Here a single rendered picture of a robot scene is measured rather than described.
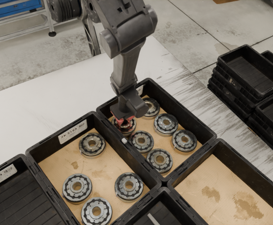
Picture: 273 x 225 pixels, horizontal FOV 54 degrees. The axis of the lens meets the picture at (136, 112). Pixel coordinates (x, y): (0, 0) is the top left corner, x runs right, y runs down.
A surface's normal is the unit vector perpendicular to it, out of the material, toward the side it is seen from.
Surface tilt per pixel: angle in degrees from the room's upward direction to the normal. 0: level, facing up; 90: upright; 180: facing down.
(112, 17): 53
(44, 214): 0
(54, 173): 0
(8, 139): 0
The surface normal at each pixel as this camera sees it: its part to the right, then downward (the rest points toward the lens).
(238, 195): 0.07, -0.60
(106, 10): 0.29, 0.30
